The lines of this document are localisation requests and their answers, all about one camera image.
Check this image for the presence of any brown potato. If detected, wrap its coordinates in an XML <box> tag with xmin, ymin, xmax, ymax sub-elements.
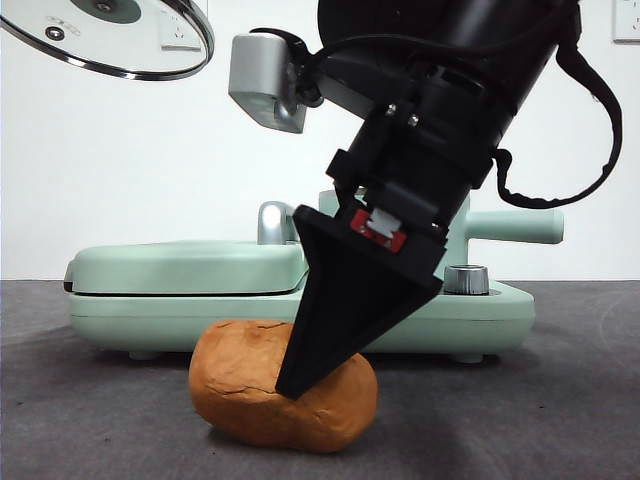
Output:
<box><xmin>188</xmin><ymin>319</ymin><xmax>380</xmax><ymax>455</ymax></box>

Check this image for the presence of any glass lid with green knob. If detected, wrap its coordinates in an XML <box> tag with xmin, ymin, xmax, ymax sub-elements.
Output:
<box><xmin>0</xmin><ymin>0</ymin><xmax>216</xmax><ymax>81</ymax></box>

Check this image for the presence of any silver control knob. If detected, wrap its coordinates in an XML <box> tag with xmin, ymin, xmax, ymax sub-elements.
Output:
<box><xmin>443</xmin><ymin>264</ymin><xmax>490</xmax><ymax>295</ymax></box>

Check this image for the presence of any mint green breakfast maker base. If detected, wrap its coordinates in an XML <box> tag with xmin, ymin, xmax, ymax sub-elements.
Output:
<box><xmin>67</xmin><ymin>266</ymin><xmax>535</xmax><ymax>362</ymax></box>

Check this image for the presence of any mint green griddle cover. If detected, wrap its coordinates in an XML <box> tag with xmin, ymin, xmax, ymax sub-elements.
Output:
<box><xmin>64</xmin><ymin>238</ymin><xmax>311</xmax><ymax>296</ymax></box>

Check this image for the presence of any chrome griddle cover handle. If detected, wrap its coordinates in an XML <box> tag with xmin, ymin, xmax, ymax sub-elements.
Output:
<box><xmin>256</xmin><ymin>200</ymin><xmax>301</xmax><ymax>246</ymax></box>

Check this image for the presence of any mint green pot with handle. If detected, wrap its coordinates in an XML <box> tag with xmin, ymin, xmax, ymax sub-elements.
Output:
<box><xmin>317</xmin><ymin>188</ymin><xmax>565</xmax><ymax>247</ymax></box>

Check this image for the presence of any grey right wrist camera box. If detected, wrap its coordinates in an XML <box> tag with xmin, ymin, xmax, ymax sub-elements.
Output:
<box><xmin>228</xmin><ymin>33</ymin><xmax>307</xmax><ymax>134</ymax></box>

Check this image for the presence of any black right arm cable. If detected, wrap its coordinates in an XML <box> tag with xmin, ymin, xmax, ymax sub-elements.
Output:
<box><xmin>492</xmin><ymin>29</ymin><xmax>624</xmax><ymax>209</ymax></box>

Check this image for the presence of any white wall socket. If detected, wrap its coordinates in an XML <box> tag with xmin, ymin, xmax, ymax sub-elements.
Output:
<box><xmin>159</xmin><ymin>0</ymin><xmax>209</xmax><ymax>50</ymax></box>
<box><xmin>612</xmin><ymin>0</ymin><xmax>640</xmax><ymax>43</ymax></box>

